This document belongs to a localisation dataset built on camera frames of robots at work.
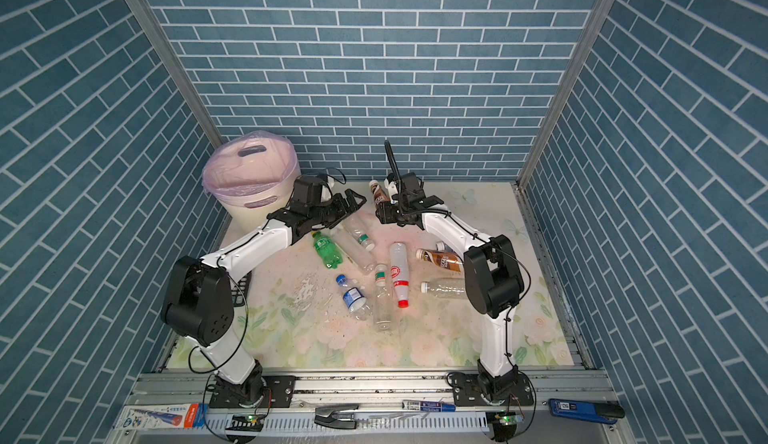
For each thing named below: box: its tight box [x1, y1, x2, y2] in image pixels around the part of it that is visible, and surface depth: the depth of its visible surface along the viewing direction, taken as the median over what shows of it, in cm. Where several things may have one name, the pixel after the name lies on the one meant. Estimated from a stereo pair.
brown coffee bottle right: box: [416, 248, 463, 272], surface depth 96 cm
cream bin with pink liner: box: [201, 130, 301, 229], surface depth 91 cm
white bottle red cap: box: [390, 242, 409, 309], surface depth 93 cm
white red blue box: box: [113, 403, 209, 429], surface depth 71 cm
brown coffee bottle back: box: [369, 179, 391, 207], surface depth 97 cm
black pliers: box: [314, 405, 359, 429], surface depth 70 cm
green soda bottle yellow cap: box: [311, 231, 343, 269], surface depth 98 cm
